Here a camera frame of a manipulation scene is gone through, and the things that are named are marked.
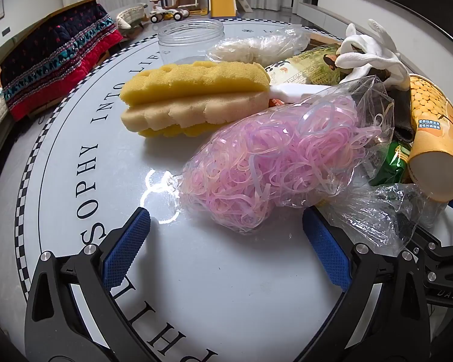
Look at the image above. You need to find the bag of pink rubber bands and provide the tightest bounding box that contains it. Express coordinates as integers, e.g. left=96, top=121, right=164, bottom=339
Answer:
left=174, top=76, right=395, bottom=230

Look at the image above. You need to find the table with red patterned cloth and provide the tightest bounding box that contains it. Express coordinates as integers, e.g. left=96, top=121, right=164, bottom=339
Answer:
left=0, top=2, right=124, bottom=121

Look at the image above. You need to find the clear bag of white pieces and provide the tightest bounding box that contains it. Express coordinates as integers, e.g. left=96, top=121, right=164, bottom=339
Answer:
left=206, top=26, right=310, bottom=66

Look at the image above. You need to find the white low cabinet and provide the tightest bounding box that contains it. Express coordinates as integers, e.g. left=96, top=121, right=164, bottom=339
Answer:
left=298, top=2, right=363, bottom=35

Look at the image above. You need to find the green yellow snack packet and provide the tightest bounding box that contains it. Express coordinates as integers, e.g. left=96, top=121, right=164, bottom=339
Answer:
left=266, top=44, right=348, bottom=85

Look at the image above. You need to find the clear plastic jar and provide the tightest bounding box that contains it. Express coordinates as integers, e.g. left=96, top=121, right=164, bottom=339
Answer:
left=157, top=20, right=225, bottom=65

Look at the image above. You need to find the white glove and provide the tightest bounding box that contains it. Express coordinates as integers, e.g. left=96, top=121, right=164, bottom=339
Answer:
left=335, top=19, right=411, bottom=91

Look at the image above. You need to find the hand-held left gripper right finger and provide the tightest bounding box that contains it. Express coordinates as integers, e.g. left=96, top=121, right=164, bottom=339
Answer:
left=302, top=207, right=433, bottom=362

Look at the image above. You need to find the clear plastic bag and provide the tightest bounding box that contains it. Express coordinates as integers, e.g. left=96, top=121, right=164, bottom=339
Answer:
left=317, top=183, right=448, bottom=257

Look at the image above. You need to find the yellow corn paper cup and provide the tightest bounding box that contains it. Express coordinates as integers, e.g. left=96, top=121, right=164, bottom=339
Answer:
left=406, top=73, right=453, bottom=201

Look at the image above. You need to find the small green packet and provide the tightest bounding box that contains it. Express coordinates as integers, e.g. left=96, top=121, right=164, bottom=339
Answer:
left=368, top=140, right=409, bottom=186

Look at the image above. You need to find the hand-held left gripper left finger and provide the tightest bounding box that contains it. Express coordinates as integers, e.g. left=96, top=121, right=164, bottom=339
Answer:
left=24, top=207, right=152, bottom=362

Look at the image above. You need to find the white ride-on toy car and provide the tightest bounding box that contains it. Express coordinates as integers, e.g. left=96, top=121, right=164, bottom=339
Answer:
left=149, top=0, right=189, bottom=23

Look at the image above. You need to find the yellow sponge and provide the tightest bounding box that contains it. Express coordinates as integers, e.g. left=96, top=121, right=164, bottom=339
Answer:
left=120, top=60, right=271, bottom=138

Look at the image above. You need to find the white rocking toy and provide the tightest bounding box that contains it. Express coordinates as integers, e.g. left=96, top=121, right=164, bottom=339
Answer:
left=116, top=3, right=149, bottom=31

